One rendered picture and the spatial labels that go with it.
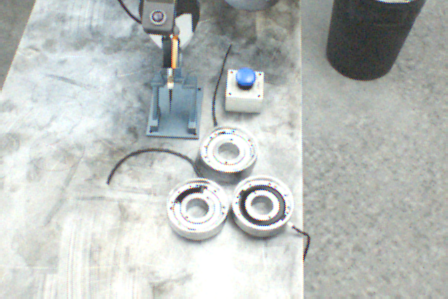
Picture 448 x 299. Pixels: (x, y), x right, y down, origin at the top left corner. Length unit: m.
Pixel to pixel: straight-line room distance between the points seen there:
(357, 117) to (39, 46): 1.29
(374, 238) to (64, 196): 1.17
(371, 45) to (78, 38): 1.20
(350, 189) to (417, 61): 0.69
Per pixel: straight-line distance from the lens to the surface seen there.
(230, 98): 1.15
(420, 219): 2.08
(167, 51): 1.00
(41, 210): 1.09
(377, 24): 2.14
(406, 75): 2.45
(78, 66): 1.28
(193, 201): 1.04
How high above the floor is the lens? 1.72
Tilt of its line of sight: 53 degrees down
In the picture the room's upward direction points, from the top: 3 degrees clockwise
